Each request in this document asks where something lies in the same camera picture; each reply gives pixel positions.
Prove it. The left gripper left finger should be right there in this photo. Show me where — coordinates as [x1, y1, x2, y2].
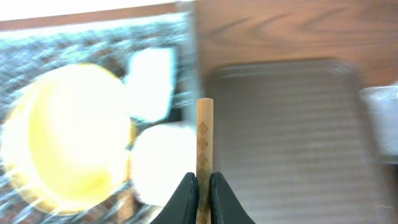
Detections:
[150, 172, 199, 224]

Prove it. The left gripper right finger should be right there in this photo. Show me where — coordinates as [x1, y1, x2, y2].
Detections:
[209, 172, 255, 224]

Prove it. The wooden chopstick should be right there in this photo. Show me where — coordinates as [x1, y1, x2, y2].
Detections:
[196, 98, 213, 224]

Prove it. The light blue bowl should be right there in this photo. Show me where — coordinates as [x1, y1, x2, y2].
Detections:
[123, 47, 178, 123]

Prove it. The yellow round plate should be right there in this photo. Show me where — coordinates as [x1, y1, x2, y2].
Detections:
[1, 63, 134, 215]

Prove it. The clear plastic waste bin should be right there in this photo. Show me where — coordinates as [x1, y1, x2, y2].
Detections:
[359, 82, 397, 164]

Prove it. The brown serving tray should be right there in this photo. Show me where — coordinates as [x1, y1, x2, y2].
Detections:
[207, 60, 391, 223]

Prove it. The grey plastic dish rack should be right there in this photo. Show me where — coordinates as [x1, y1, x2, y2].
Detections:
[1, 12, 202, 223]

